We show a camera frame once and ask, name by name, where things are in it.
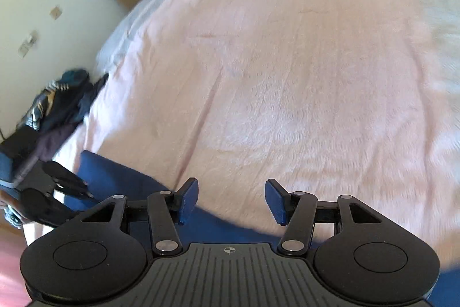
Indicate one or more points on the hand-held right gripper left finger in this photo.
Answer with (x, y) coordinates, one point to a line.
(188, 199)

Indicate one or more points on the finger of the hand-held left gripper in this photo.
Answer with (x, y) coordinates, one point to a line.
(77, 191)
(59, 172)

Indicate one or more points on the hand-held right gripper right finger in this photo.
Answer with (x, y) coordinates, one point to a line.
(276, 201)

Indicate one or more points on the blue garment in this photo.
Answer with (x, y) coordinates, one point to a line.
(118, 181)

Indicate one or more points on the dark navy garment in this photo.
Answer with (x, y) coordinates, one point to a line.
(75, 102)

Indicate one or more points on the dark purple grey garment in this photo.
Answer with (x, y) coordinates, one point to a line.
(54, 143)

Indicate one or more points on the striped garment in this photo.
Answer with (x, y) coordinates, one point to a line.
(39, 105)

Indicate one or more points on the teal garment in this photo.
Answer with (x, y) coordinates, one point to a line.
(73, 76)

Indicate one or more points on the white plug adapter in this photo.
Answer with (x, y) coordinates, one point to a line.
(33, 37)

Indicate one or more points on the bed with pink cover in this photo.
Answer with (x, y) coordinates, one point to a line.
(287, 76)

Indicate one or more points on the beige wall socket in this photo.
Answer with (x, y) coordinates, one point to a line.
(24, 50)

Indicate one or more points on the beige wall switch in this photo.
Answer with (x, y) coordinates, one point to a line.
(55, 12)

